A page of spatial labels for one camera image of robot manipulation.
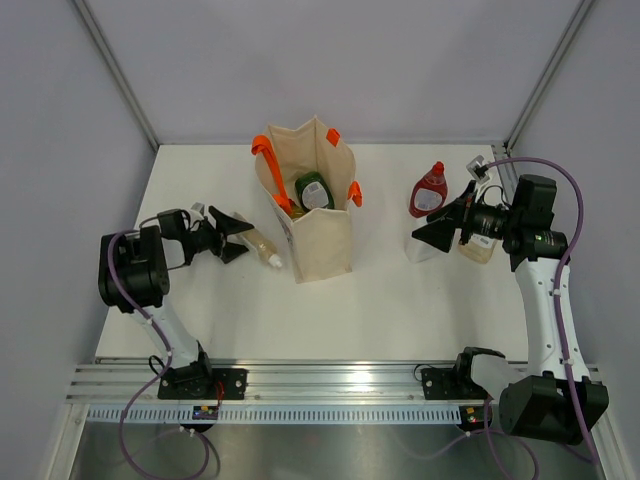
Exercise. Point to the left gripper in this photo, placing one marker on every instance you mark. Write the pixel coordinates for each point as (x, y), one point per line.
(225, 225)

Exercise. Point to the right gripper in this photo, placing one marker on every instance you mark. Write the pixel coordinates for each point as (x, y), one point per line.
(455, 215)

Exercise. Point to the white bottle grey cap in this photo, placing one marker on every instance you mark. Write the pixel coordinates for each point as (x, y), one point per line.
(416, 250)

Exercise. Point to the red dish soap bottle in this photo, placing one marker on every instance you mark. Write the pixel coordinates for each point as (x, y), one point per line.
(430, 192)

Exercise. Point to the green dish soap bottle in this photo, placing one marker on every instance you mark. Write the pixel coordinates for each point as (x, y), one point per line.
(313, 192)

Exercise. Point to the canvas bag orange handles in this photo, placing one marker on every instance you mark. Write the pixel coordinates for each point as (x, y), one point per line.
(320, 242)

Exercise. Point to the yellow dish soap bottle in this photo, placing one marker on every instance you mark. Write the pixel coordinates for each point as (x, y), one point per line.
(296, 211)

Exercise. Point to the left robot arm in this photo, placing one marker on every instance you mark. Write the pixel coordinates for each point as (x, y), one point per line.
(133, 277)

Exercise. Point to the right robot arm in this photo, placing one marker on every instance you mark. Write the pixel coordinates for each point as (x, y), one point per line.
(555, 399)

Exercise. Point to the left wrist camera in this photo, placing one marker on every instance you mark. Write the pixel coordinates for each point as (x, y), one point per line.
(198, 208)

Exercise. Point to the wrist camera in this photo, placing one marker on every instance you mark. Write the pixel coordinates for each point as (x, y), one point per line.
(198, 208)
(478, 169)

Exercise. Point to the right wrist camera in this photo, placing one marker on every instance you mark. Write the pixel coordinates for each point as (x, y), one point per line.
(478, 169)

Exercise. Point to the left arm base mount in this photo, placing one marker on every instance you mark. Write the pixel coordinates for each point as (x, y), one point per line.
(189, 384)

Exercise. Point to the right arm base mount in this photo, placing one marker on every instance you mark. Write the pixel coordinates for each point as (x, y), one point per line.
(449, 384)

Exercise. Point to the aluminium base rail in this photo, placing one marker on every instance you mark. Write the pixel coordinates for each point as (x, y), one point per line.
(265, 383)

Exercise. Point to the white slotted cable duct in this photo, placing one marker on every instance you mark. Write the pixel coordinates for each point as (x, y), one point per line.
(297, 415)

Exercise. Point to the left aluminium frame post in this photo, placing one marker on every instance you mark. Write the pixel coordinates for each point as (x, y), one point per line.
(101, 44)

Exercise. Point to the aluminium frame post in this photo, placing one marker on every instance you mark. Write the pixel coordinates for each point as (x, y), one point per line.
(556, 59)
(101, 44)

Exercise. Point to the right aluminium frame post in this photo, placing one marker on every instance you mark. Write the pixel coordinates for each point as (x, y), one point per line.
(556, 59)

